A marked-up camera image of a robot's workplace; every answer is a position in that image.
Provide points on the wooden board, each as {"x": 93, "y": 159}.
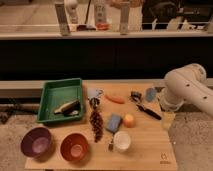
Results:
{"x": 150, "y": 148}

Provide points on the orange ball fruit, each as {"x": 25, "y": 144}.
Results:
{"x": 129, "y": 120}

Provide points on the bunch of dark grapes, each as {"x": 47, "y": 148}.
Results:
{"x": 97, "y": 125}

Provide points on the orange carrot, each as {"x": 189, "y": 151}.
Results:
{"x": 115, "y": 99}

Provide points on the person in background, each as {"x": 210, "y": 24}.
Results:
{"x": 163, "y": 11}

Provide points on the light blue cup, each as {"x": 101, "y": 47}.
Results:
{"x": 150, "y": 94}

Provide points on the green plastic tray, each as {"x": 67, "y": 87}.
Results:
{"x": 57, "y": 93}

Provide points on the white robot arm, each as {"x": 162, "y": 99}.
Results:
{"x": 185, "y": 84}

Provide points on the white cup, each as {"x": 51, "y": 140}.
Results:
{"x": 122, "y": 141}

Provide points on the blue sponge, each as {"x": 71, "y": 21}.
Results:
{"x": 113, "y": 123}

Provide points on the purple bowl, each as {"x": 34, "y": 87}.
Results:
{"x": 36, "y": 142}

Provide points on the orange-red bowl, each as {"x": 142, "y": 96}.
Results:
{"x": 74, "y": 147}

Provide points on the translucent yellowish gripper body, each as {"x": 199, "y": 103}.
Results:
{"x": 167, "y": 120}

